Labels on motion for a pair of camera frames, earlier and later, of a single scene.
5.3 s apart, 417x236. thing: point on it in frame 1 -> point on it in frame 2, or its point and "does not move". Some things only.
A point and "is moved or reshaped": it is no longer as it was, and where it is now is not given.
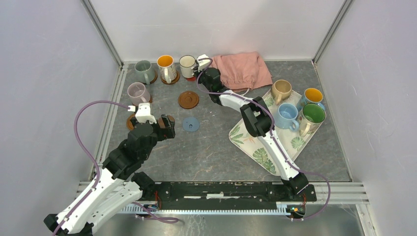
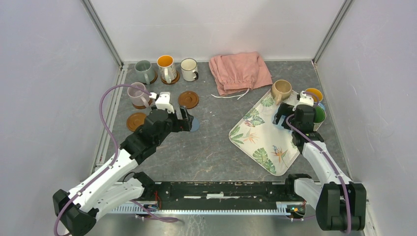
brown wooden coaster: [154, 79] does not move
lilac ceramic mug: [138, 93] does not move
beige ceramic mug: [281, 90] does not move
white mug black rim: [187, 62] is moved or reshaped
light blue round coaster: [191, 124] does not move
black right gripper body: [201, 80] -> [293, 122]
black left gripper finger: [166, 123] -> [186, 123]
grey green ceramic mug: [143, 72] does not move
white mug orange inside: [165, 64] does not move
